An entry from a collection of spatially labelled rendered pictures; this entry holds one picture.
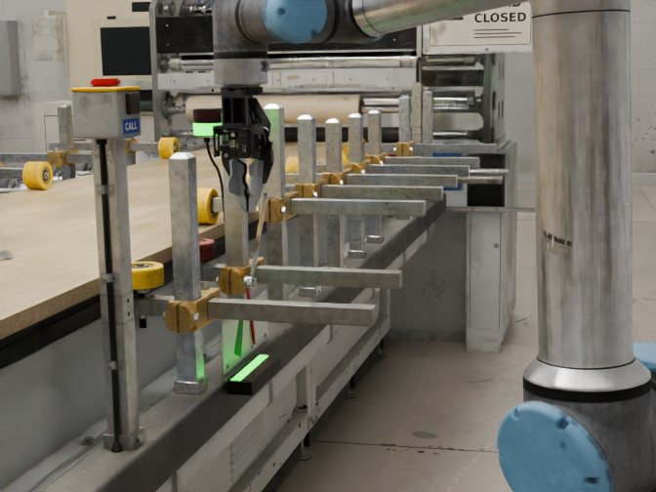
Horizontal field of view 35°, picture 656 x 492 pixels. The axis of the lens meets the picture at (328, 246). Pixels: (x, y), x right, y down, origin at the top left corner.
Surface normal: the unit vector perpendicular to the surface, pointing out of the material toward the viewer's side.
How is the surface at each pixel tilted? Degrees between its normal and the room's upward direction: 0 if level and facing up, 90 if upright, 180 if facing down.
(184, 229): 90
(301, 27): 90
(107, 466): 0
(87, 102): 90
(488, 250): 90
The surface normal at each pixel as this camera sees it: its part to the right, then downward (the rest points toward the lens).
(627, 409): 0.37, 0.11
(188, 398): -0.01, -0.98
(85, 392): 0.97, 0.03
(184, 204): -0.25, 0.18
